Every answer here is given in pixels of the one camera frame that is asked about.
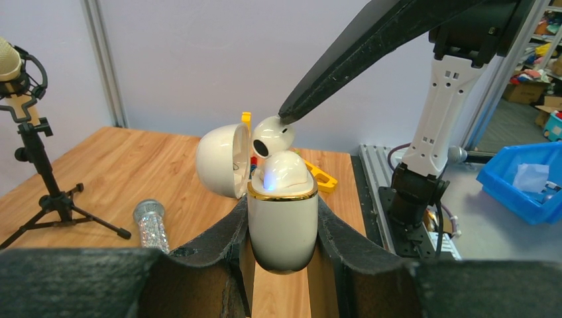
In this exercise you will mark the cardboard box off table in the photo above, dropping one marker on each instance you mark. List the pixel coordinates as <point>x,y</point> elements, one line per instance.
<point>524,93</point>

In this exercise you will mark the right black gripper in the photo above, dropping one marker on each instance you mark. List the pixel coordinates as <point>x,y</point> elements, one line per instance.
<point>462,29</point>

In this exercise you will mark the yellow stacking toy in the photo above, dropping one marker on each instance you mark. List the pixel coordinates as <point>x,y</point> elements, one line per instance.
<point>246,119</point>

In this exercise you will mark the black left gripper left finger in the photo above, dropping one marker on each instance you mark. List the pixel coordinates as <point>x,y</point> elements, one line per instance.
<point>206,277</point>

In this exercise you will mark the silver glitter microphone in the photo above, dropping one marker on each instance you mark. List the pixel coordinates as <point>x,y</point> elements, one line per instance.
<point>148,215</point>

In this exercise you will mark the white earbud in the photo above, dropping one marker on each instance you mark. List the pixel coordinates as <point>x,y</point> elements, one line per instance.
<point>270,136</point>
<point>285,172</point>

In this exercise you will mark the black tripod mic stand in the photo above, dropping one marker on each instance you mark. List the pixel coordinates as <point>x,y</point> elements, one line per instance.
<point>57,207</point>

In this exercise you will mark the white earbud charging case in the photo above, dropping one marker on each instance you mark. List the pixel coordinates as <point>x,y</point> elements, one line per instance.
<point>282,227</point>

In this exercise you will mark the yellow plastic triangle toy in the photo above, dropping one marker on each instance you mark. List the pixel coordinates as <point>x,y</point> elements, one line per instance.
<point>326,183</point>

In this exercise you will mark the blue plastic bin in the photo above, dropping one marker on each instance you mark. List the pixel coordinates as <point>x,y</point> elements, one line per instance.
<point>524,179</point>

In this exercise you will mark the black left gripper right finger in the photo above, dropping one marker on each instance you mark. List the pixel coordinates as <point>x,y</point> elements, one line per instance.
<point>350,276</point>

